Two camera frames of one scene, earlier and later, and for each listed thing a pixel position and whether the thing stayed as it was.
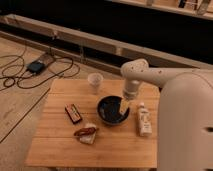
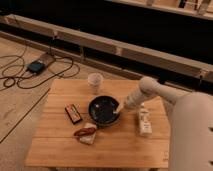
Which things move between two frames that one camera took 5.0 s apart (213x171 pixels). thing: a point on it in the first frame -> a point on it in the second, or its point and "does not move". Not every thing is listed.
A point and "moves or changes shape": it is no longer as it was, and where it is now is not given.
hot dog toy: [86, 134] does not move
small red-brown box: [73, 113] does not move
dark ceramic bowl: [109, 112] moves or changes shape
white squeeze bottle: [144, 121] does not move
